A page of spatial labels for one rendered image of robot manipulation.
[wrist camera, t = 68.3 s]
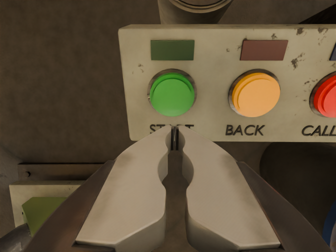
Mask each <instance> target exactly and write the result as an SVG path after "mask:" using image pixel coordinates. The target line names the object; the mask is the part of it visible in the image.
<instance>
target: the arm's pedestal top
mask: <svg viewBox="0 0 336 252"><path fill-rule="evenodd" d="M84 182H85V180H17V181H15V182H13V183H12V184H10V185H9V190H10V197H11V203H12V210H13V216H14V223H15V227H18V226H20V225H22V224H24V219H23V215H22V212H23V211H22V205H23V204H24V203H25V202H26V201H28V200H29V199H30V198H32V197H69V196H70V195H71V194H72V193H73V192H74V191H75V190H76V189H77V188H78V187H79V186H80V185H82V184H83V183H84Z"/></svg>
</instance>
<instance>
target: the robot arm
mask: <svg viewBox="0 0 336 252"><path fill-rule="evenodd" d="M174 137H175V150H176V151H178V152H179V153H180V154H181V155H182V175H183V176H184V177H185V178H186V180H187V181H188V183H189V186H188V188H187V189H186V200H185V217H184V218H185V228H186V238H187V241H188V243H189V244H190V245H191V246H192V247H193V248H194V249H196V250H198V251H199V252H333V251H332V250H331V249H330V247H329V246H328V245H327V243H326V242H325V241H324V239H323V238H322V237H321V236H320V234H319V233H318V232H317V231H316V229H315V228H314V227H313V226H312V225H311V224H310V223H309V222H308V220H307V219H306V218H305V217H304V216H303V215H302V214H301V213H300V212H299V211H298V210H297V209H296V208H295V207H294V206H293V205H292V204H290V203H289V202H288V201H287V200H286V199H285V198H284V197H283V196H282V195H280V194H279V193H278V192H277V191H276V190H275V189H274V188H273V187H272V186H271V185H269V184H268V183H267V182H266V181H265V180H264V179H263V178H262V177H261V176H259V175H258V174H257V173H256V172H255V171H254V170H253V169H252V168H251V167H249V166H248V165H247V164H246V163H245V162H244V161H240V162H237V161H236V160H235V159H234V158H233V157H232V156H231V155H230V154H229V153H228V152H226V151H225V150H224V149H222V148H221V147H220V146H218V145H217V144H215V143H214V142H212V141H210V140H209V139H207V138H205V137H203V136H202V135H200V134H198V133H196V132H195V131H193V130H191V129H189V128H188V127H186V126H183V125H178V126H171V125H166V126H164V127H162V128H160V129H158V130H157V131H155V132H153V133H151V134H149V135H148V136H146V137H144V138H142V139H141V140H139V141H137V142H136V143H134V144H133V145H131V146H130V147H128V148H127V149H126V150H125V151H123V152H122V153H121V154H120V155H119V156H118V157H117V158H116V159H115V160H108V161H106V162H105V163H104V164H103V165H102V166H101V167H100V168H99V169H98V170H97V171H96V172H95V173H93V174H92V175H91V176H90V177H89V178H88V179H87V180H86V181H85V182H84V183H83V184H82V185H80V186H79V187H78V188H77V189H76V190H75V191H74V192H73V193H72V194H71V195H70V196H69V197H67V198H66V199H65V200H64V201H63V202H62V203H61V204H60V205H59V206H58V207H57V208H56V209H55V210H54V211H53V212H52V213H51V214H50V216H49V217H48V218H47V219H46V220H45V221H44V222H43V224H42V225H41V226H40V227H39V229H38V230H37V231H36V233H35V234H34V235H33V237H31V233H30V230H29V227H28V224H27V223H24V224H22V225H19V226H17V227H16V228H14V229H13V230H12V231H10V232H9V233H7V234H6V235H4V236H3V237H2V238H0V252H151V251H153V250H155V249H156V248H158V247H159V246H161V245H162V243H163V242H164V240H165V232H166V218H167V213H166V189H165V187H164V186H163V184H162V181H163V179H164V178H165V177H166V176H167V174H168V154H169V153H170V152H171V151H173V150H174Z"/></svg>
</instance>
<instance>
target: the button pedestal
mask: <svg viewBox="0 0 336 252"><path fill-rule="evenodd" d="M118 40H119V49H120V58H121V67H122V75H123V84H124V93H125V102H126V111H127V120H128V128H129V137H130V139H131V140H132V141H139V140H141V139H143V138H145V137H146V136H148V135H150V134H152V133H153V132H155V131H157V130H159V129H160V128H162V127H164V126H167V125H170V126H173V127H176V126H179V125H181V126H185V127H187V128H189V129H191V130H193V131H194V132H196V133H198V134H200V135H201V136H203V137H205V138H207V139H208V140H210V141H212V142H336V117H327V116H324V115H323V114H321V113H320V112H318V111H317V110H316V108H315V106H314V97H315V94H316V92H317V90H318V88H319V87H320V86H321V85H322V84H323V83H324V82H325V81H326V80H328V79H329V78H331V77H333V76H335V75H336V61H330V57H331V54H332V52H333V49H334V46H335V44H336V24H130V25H127V26H124V27H122V28H119V30H118ZM151 40H195V43H194V59H193V60H151ZM243 40H288V43H287V47H286V51H285V54H284V58H283V60H240V57H241V51H242V45H243ZM166 73H178V74H181V75H183V76H185V77H186V78H187V79H188V80H189V81H190V82H191V84H192V86H193V89H194V101H193V104H192V106H191V107H190V109H189V110H188V111H187V112H185V113H183V114H181V115H179V116H166V115H163V114H161V113H159V112H158V111H156V110H155V109H154V107H153V106H152V103H151V100H150V91H151V87H152V85H153V83H154V81H155V80H156V79H157V78H158V77H160V76H161V75H163V74H166ZM254 73H264V74H267V75H269V76H271V77H272V78H274V79H275V80H276V81H277V83H278V85H279V88H280V95H279V99H278V101H277V103H276V105H275V106H274V107H273V108H272V109H271V110H270V111H269V112H267V113H265V114H263V115H260V116H256V117H248V116H244V115H242V114H240V113H239V112H238V111H237V109H236V108H235V106H234V104H233V101H232V94H233V90H234V88H235V86H236V85H237V83H238V82H239V81H240V80H241V79H243V78H244V77H246V76H248V75H250V74H254Z"/></svg>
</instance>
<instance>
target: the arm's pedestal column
mask: <svg viewBox="0 0 336 252"><path fill-rule="evenodd" d="M104 163H105V162H61V163H19V164H17V169H18V176H19V180H20V181H86V180H87V179H88V178H89V177H90V176H91V175H92V174H94V173H95V172H96V171H97V170H98V169H99V168H100V167H101V166H102V165H103V164H104Z"/></svg>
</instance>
